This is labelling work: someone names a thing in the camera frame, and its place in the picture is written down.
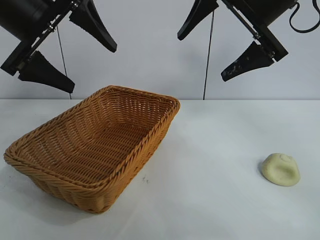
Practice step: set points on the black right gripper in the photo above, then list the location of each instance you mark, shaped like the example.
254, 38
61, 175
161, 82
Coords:
260, 12

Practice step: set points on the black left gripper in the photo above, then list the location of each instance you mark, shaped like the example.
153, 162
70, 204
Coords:
30, 17

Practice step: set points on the woven wicker basket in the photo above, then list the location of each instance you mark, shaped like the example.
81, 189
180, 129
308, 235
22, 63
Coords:
100, 142

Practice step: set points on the pale egg yolk pastry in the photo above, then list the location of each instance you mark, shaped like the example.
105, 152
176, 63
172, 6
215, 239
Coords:
280, 171

